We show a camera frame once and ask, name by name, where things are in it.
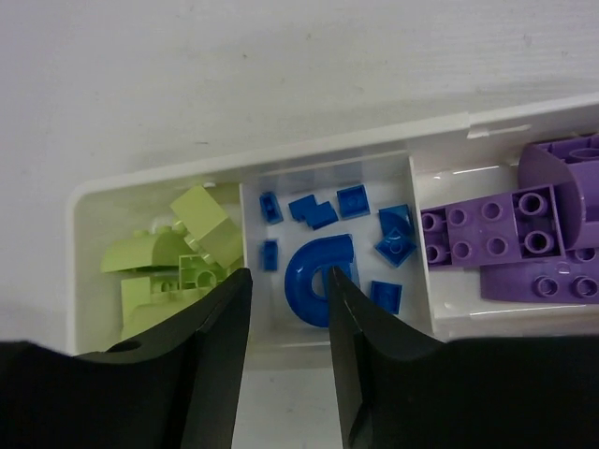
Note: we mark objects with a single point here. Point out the purple lego plate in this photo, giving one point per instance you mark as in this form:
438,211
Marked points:
508,228

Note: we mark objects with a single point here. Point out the white three-compartment tray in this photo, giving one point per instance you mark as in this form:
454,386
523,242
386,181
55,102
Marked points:
424,164

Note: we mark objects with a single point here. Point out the purple rounded lego brick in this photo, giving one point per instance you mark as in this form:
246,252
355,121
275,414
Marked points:
571,166

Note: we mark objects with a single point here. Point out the green square lego brick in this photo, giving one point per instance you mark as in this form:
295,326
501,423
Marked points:
195,272

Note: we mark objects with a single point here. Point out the small blue lego tile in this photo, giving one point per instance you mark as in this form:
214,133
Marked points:
270,208
395,247
269,255
315,215
396,217
386,295

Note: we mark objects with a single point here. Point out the blue arch lego piece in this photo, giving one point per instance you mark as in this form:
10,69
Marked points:
306,288

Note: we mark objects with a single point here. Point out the purple sloped lego brick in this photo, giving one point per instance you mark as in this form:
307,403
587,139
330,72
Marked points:
569,280

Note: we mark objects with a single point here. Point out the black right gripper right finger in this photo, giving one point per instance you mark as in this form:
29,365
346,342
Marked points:
397,387

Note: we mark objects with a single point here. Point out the green sloped lego brick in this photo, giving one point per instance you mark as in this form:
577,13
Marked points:
150,300

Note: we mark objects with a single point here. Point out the green two-stud lego brick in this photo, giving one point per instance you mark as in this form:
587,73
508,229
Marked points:
146,250

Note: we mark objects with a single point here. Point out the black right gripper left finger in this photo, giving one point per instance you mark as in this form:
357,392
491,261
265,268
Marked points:
175,385

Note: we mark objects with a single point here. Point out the small blue lego piece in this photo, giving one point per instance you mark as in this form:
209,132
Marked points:
353,202

